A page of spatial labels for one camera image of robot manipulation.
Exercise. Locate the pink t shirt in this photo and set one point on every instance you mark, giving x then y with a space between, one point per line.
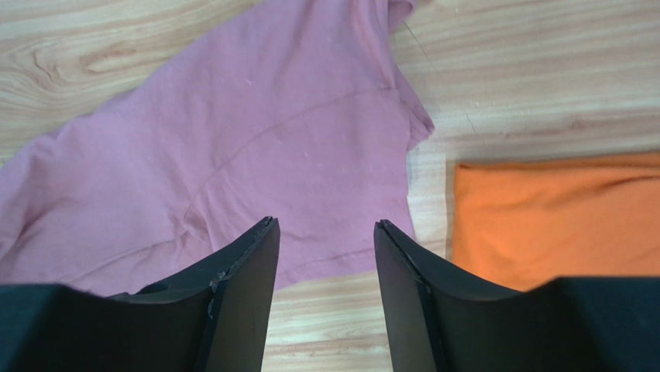
293 109

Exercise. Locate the folded orange t shirt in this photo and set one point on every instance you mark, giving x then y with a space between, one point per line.
522 224

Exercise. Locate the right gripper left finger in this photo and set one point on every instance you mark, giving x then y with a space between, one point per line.
211 316

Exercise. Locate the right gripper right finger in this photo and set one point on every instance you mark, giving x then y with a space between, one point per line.
411 280

